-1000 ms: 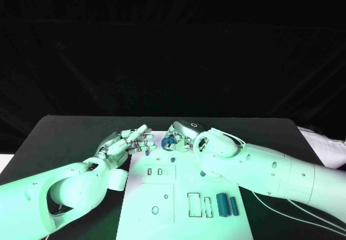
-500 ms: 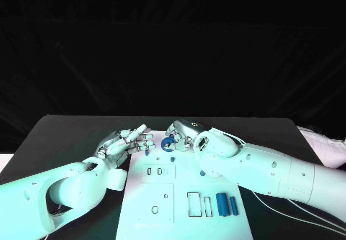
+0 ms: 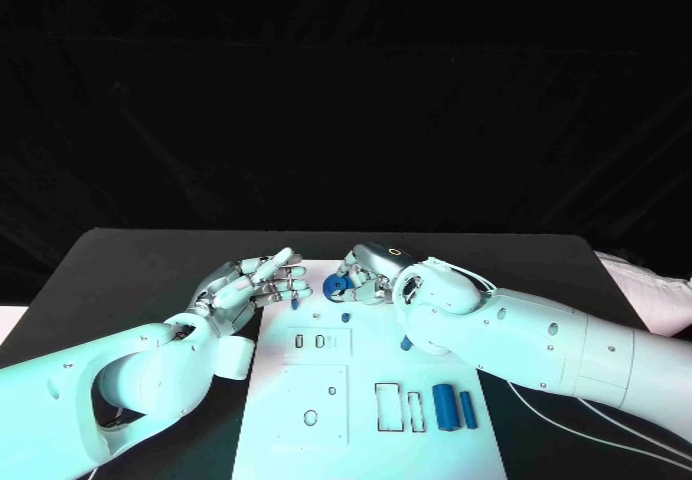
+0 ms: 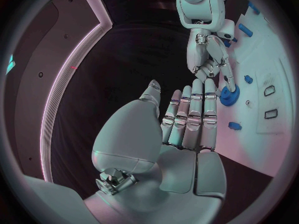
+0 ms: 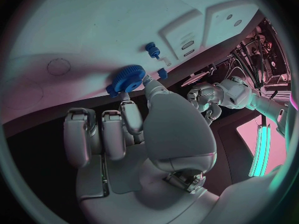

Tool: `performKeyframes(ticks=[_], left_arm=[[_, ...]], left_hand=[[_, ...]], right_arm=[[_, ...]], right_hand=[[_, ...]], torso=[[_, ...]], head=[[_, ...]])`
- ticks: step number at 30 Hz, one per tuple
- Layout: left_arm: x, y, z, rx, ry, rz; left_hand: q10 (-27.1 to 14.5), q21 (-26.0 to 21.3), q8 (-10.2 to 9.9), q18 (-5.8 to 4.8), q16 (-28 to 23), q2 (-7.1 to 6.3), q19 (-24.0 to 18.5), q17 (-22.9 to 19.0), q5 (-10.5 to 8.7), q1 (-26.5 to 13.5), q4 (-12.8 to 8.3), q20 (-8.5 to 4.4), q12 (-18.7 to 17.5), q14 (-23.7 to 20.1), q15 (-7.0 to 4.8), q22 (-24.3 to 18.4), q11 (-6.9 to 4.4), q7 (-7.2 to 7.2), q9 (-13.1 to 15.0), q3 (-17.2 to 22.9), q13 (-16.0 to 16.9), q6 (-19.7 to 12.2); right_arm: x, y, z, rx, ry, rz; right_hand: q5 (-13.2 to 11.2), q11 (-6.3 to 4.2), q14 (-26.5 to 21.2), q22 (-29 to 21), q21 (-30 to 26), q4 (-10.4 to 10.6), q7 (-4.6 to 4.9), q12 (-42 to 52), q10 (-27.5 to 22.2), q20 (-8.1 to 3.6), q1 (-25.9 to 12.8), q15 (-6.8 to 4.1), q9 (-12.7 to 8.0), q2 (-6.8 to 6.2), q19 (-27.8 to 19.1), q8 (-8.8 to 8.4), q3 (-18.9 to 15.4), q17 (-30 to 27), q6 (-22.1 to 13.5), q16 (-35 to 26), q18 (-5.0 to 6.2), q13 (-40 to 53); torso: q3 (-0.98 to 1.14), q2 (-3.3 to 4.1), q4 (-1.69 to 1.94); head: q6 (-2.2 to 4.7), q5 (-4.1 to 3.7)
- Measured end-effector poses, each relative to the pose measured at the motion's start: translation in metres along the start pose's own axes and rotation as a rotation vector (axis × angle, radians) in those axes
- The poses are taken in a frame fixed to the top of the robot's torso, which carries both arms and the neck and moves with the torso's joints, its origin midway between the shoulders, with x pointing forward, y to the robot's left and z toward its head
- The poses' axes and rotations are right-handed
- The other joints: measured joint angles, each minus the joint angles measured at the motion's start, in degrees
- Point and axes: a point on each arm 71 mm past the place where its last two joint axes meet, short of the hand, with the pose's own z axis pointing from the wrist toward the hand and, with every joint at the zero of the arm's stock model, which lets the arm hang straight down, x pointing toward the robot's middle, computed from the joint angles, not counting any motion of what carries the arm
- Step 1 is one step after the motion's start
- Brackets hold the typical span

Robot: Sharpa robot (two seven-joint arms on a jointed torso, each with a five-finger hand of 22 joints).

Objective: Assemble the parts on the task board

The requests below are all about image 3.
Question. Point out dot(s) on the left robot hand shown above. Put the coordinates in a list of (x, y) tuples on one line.
[(242, 287)]

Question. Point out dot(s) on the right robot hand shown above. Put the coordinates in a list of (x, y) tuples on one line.
[(372, 270)]

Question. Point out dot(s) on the blue gear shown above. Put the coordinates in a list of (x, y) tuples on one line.
[(334, 285)]

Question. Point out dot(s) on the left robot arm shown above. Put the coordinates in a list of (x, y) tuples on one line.
[(64, 405)]

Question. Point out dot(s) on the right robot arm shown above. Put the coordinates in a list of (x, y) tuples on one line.
[(540, 337)]

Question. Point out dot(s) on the white task board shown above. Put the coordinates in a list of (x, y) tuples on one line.
[(361, 393)]

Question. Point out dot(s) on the thick long blue cylinder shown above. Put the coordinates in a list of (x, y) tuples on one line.
[(445, 407)]

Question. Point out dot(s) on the thin long blue cylinder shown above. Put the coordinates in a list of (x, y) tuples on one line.
[(467, 410)]

